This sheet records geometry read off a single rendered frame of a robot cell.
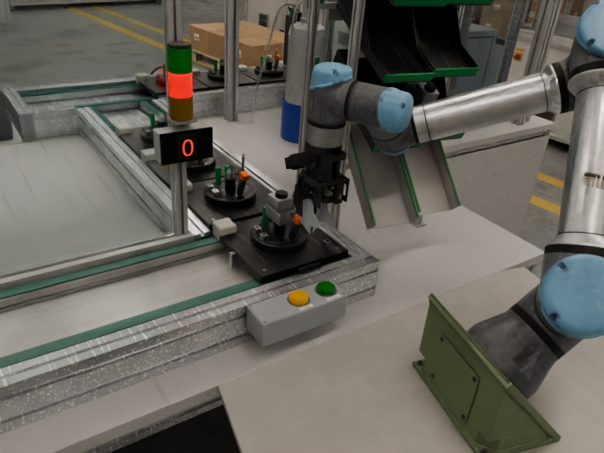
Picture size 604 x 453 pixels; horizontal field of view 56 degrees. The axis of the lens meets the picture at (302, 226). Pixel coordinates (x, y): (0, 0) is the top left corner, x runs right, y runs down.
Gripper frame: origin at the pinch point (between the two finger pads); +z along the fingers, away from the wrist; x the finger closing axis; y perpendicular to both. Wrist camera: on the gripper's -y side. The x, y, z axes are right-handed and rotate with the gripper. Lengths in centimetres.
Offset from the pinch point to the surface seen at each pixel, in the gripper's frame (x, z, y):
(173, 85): -20.7, -26.4, -22.9
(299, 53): 55, -13, -88
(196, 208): -10.4, 10.3, -35.1
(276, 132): 55, 22, -100
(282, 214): -0.9, 1.4, -9.2
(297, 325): -10.5, 14.1, 13.0
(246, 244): -7.8, 10.0, -13.1
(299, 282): -4.5, 10.8, 4.5
